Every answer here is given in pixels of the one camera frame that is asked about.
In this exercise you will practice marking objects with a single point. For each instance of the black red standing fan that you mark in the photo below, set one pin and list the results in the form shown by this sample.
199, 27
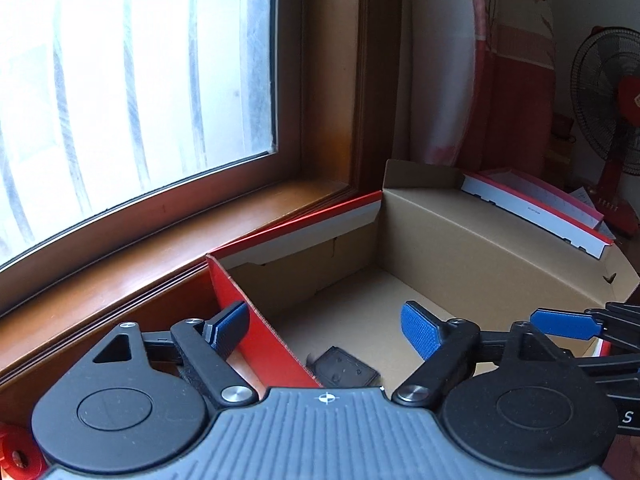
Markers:
604, 87

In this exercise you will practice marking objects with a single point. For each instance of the floral red white curtain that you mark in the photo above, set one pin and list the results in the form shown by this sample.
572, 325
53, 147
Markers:
482, 83

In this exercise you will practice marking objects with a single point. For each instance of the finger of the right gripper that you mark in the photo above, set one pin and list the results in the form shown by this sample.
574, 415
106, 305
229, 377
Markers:
566, 324

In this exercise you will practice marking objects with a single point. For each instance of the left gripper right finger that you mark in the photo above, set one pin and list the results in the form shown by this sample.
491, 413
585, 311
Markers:
446, 348

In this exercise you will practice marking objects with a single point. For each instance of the red cardboard sorting box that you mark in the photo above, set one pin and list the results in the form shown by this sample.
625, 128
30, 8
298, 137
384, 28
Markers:
339, 277

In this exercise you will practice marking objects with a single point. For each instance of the red round toy part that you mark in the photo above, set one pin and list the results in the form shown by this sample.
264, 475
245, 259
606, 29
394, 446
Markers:
20, 457

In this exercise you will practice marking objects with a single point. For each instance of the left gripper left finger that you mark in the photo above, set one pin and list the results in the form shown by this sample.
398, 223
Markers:
204, 348

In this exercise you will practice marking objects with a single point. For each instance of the small black plastic piece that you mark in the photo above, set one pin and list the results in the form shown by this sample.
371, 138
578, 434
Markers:
336, 368

